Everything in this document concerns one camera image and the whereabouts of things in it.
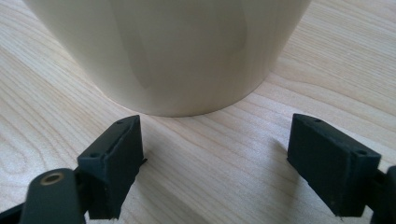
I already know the beige plastic container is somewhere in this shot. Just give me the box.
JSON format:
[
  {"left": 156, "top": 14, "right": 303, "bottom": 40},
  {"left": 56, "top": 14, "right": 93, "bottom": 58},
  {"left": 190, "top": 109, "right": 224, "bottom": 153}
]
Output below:
[{"left": 21, "top": 0, "right": 313, "bottom": 119}]

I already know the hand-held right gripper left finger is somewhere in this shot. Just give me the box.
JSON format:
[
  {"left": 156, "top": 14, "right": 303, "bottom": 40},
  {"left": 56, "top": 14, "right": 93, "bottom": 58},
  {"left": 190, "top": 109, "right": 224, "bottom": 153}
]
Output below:
[{"left": 77, "top": 114, "right": 146, "bottom": 220}]

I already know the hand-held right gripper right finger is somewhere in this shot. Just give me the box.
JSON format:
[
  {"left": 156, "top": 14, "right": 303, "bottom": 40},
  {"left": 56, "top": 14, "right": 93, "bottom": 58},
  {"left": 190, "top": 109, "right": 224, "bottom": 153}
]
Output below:
[{"left": 286, "top": 113, "right": 383, "bottom": 218}]

